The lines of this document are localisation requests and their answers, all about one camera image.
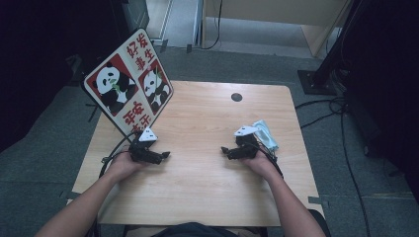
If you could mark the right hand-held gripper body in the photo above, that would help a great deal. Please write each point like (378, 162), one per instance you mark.
(245, 149)

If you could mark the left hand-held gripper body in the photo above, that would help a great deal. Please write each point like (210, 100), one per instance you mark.
(145, 153)

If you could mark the light blue cloth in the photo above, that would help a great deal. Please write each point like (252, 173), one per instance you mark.
(266, 135)

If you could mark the panda picture sign board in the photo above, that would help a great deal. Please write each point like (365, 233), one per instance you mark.
(115, 87)

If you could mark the person's right hand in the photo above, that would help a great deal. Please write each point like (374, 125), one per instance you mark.
(262, 166)

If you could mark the person's left hand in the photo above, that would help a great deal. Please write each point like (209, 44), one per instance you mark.
(123, 166)

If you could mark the dark round table grommet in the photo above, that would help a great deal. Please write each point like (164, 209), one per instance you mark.
(236, 97)

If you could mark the person's dark clothing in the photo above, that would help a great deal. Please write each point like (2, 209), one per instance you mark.
(194, 230)

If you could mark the grey floor tape strip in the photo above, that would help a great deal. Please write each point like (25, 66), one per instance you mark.
(164, 46)
(318, 200)
(189, 48)

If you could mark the black metal stand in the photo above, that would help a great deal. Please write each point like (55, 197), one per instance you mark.
(316, 84)

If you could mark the dark stand base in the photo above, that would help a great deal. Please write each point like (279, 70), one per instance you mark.
(77, 67)

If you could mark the dark cabinet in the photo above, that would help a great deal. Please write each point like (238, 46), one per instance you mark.
(136, 13)

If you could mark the light wooden desk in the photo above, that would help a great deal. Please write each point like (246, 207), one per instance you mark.
(263, 10)

